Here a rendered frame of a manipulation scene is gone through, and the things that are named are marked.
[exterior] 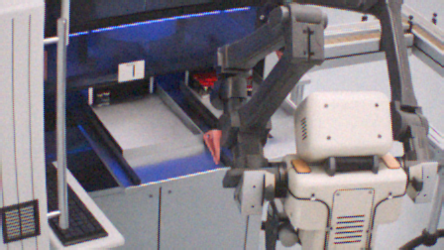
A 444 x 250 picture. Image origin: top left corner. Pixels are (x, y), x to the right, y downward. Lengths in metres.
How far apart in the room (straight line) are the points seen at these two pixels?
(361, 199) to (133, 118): 1.06
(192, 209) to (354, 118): 1.33
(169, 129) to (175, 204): 0.44
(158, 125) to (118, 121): 0.12
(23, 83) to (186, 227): 1.34
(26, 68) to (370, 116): 0.80
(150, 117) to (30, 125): 0.80
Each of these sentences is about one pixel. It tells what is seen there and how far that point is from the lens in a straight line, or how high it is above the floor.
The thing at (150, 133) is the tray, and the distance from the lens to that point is 3.02.
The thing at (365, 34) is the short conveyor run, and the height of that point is 0.94.
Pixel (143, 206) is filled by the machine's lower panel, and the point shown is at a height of 0.50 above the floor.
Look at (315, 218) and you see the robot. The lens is 2.24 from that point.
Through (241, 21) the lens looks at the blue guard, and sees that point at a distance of 3.18.
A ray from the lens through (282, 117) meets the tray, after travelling 3.17.
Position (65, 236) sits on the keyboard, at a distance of 2.66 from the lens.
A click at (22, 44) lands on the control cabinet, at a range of 2.27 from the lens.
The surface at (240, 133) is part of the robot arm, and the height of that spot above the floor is 1.26.
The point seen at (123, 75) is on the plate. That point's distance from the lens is 3.07.
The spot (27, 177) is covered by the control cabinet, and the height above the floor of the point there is 1.08.
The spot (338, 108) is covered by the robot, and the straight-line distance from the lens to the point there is 2.23.
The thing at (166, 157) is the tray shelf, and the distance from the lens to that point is 2.92.
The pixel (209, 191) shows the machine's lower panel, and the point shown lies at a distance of 3.46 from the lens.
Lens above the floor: 2.41
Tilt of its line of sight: 30 degrees down
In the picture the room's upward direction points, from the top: 5 degrees clockwise
